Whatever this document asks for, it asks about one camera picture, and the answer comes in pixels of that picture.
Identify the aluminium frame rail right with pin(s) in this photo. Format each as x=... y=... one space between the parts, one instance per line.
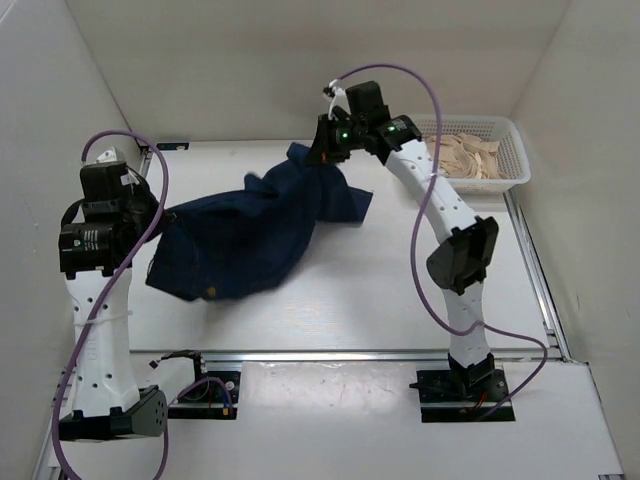
x=551 y=319

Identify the aluminium frame rail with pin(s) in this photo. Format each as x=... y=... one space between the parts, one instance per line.
x=411 y=355
x=146 y=158
x=551 y=319

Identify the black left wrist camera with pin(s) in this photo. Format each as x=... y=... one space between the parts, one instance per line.
x=106 y=178

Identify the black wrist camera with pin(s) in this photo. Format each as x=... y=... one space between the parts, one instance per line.
x=365 y=99
x=106 y=178

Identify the dark blue denim trousers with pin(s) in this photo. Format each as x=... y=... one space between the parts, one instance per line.
x=230 y=245

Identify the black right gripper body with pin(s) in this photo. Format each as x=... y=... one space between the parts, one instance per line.
x=339 y=137

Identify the white plastic perforated basket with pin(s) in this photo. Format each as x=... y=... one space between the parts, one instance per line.
x=512 y=158

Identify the aluminium frame rail front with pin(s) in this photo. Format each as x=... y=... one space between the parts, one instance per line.
x=411 y=355

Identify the aluminium frame rail left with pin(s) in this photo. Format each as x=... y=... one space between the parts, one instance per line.
x=146 y=158

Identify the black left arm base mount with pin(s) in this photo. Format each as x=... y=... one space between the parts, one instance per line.
x=195 y=391

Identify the black label sticker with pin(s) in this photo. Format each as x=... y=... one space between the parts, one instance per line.
x=173 y=146

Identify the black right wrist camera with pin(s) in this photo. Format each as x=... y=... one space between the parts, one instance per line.
x=365 y=99

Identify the beige cloth in basket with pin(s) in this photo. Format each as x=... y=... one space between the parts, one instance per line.
x=464 y=156

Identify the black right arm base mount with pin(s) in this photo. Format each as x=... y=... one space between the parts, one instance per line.
x=443 y=401

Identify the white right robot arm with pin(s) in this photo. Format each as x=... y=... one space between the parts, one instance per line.
x=466 y=241

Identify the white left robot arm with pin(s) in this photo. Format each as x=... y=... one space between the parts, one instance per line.
x=97 y=233

